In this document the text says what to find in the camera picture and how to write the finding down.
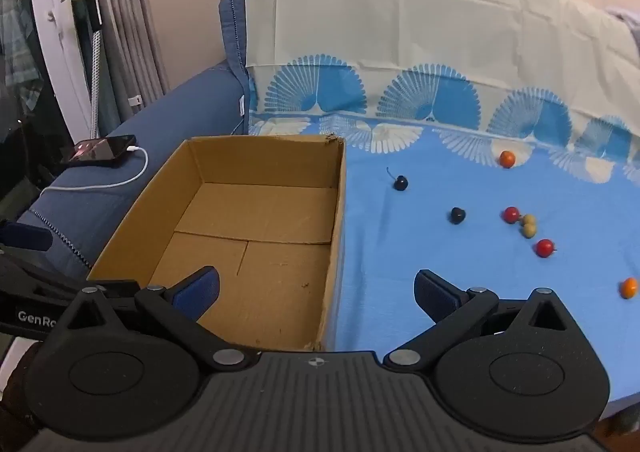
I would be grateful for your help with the black cherry with stem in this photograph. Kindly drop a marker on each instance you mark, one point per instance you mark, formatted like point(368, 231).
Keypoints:
point(400, 183)

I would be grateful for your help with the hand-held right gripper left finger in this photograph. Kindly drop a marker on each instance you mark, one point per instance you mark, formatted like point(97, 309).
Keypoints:
point(197, 293)

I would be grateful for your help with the white gooseneck stand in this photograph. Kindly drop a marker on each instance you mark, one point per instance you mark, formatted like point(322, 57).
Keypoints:
point(95, 81)

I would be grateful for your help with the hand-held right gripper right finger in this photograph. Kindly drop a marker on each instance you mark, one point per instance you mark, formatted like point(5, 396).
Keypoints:
point(434, 296)

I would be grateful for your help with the pale crumpled cloth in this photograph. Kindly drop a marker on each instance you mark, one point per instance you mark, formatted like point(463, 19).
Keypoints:
point(631, 24)

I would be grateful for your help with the white window frame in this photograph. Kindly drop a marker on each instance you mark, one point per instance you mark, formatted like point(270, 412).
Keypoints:
point(55, 56)

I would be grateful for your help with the grey curtain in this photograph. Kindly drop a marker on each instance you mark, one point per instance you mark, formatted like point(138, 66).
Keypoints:
point(132, 31)

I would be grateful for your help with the small tan ball fruit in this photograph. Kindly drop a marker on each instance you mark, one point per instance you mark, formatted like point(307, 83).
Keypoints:
point(528, 220)
point(529, 231)

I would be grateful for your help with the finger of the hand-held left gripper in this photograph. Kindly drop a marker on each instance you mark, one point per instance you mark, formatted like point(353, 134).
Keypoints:
point(22, 235)
point(50, 279)

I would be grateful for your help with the dark plum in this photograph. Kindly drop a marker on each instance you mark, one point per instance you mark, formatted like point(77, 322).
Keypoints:
point(457, 215)

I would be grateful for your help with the black smartphone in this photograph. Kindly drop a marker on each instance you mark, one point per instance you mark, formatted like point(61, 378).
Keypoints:
point(97, 150)

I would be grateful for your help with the small orange tangerine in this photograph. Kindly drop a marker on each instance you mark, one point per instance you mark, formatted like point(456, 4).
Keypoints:
point(507, 159)
point(629, 288)

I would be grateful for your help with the small red apple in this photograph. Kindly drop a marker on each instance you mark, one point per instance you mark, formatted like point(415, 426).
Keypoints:
point(511, 215)
point(544, 247)

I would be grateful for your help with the blue sofa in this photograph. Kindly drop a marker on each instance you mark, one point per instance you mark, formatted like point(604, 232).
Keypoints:
point(165, 106)

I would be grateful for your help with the brown cardboard box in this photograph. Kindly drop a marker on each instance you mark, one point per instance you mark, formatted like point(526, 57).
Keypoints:
point(270, 212)

